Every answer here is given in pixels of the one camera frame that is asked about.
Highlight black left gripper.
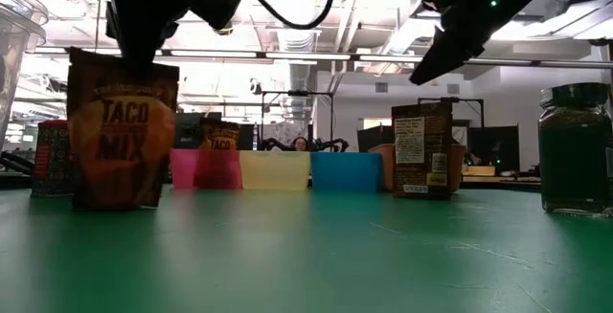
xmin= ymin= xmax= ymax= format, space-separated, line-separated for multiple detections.
xmin=102 ymin=0 xmax=193 ymax=78

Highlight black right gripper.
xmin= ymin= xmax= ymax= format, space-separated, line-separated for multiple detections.
xmin=408 ymin=0 xmax=578 ymax=87

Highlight orange taco mix packet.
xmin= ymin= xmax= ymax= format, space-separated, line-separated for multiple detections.
xmin=65 ymin=46 xmax=181 ymax=211
xmin=197 ymin=117 xmax=242 ymax=152

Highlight dark spice packet white label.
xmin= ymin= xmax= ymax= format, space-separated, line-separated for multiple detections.
xmin=390 ymin=101 xmax=455 ymax=202

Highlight green-lidded glass herb jar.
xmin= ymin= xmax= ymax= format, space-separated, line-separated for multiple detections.
xmin=536 ymin=81 xmax=613 ymax=219

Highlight pink plastic bin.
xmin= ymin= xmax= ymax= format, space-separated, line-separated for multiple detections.
xmin=169 ymin=147 xmax=244 ymax=191

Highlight orange plastic bin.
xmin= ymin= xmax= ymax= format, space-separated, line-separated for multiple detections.
xmin=367 ymin=143 xmax=467 ymax=194

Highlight clear plastic storage tub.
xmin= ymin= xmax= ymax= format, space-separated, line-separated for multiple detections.
xmin=0 ymin=0 xmax=50 ymax=147

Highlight red spice box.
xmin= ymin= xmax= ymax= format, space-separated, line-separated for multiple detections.
xmin=30 ymin=119 xmax=79 ymax=199

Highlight background black robot arms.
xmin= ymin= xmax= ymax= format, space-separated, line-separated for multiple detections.
xmin=260 ymin=136 xmax=351 ymax=154

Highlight blue plastic bin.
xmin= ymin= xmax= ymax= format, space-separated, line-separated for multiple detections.
xmin=309 ymin=151 xmax=384 ymax=194

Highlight yellow plastic bin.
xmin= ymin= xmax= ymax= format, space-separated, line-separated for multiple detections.
xmin=238 ymin=149 xmax=312 ymax=191

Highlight background black metal frame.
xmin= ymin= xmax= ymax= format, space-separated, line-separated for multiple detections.
xmin=260 ymin=89 xmax=335 ymax=147
xmin=417 ymin=96 xmax=486 ymax=128

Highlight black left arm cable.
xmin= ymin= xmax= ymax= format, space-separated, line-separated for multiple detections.
xmin=240 ymin=0 xmax=335 ymax=32

